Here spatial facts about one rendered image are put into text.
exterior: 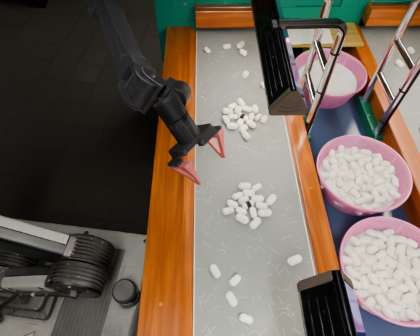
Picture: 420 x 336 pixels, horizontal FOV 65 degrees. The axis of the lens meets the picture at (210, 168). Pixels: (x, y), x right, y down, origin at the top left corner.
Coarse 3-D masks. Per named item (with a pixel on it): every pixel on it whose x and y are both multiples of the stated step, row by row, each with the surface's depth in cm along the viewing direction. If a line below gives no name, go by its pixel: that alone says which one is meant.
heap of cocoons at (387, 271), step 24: (360, 240) 86; (384, 240) 86; (408, 240) 86; (360, 264) 83; (384, 264) 82; (408, 264) 84; (360, 288) 79; (384, 288) 79; (408, 288) 79; (384, 312) 76; (408, 312) 76
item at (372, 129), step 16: (416, 0) 88; (400, 32) 96; (400, 48) 96; (384, 64) 105; (416, 64) 88; (384, 80) 105; (368, 96) 116; (400, 96) 96; (368, 112) 116; (368, 128) 114
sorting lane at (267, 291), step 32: (224, 32) 139; (224, 64) 127; (256, 64) 127; (224, 96) 117; (256, 96) 117; (224, 128) 108; (256, 128) 108; (224, 160) 101; (256, 160) 101; (288, 160) 101; (224, 192) 94; (256, 192) 94; (288, 192) 94; (224, 224) 89; (288, 224) 89; (224, 256) 84; (256, 256) 84; (288, 256) 84; (224, 288) 79; (256, 288) 79; (288, 288) 79; (224, 320) 75; (256, 320) 75; (288, 320) 75
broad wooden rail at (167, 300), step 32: (192, 32) 136; (192, 64) 125; (192, 96) 115; (160, 128) 105; (160, 160) 98; (192, 160) 100; (160, 192) 92; (192, 192) 94; (160, 224) 86; (192, 224) 88; (160, 256) 81; (192, 256) 83; (160, 288) 77; (192, 288) 79; (160, 320) 73; (192, 320) 75
